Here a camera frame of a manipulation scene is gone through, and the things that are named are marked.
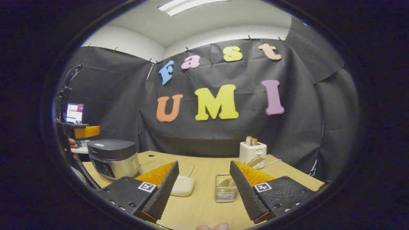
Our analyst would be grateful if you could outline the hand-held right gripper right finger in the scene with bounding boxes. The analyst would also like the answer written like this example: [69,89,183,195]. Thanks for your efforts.
[229,160,317,225]

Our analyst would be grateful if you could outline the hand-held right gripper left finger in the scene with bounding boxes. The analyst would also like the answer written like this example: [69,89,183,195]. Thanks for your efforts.
[95,161,180,223]

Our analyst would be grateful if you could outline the clear plastic rice container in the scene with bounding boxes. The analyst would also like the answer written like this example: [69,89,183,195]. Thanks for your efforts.
[140,161,195,197]

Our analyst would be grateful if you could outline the metal wire chopstick holder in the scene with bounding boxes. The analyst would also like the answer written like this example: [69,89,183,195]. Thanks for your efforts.
[214,173,239,203]

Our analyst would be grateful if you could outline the wooden spoon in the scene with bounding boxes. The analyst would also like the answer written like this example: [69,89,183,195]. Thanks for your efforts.
[218,156,266,194]

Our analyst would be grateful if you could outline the dark grey rice cooker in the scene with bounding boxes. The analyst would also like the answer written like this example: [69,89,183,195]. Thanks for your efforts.
[87,139,141,182]

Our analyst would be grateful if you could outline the computer monitor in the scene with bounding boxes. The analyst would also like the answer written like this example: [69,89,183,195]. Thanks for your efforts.
[66,103,84,124]

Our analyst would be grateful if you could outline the white toaster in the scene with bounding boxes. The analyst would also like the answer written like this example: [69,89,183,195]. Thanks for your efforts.
[239,141,267,169]

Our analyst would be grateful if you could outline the black backdrop cloth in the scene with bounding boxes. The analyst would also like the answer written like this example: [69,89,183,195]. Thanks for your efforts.
[54,18,361,182]

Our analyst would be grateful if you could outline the ceiling light panel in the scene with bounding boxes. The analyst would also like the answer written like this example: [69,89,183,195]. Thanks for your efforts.
[158,0,230,16]

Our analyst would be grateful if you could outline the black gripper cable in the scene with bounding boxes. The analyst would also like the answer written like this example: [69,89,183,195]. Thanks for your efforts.
[64,64,83,93]

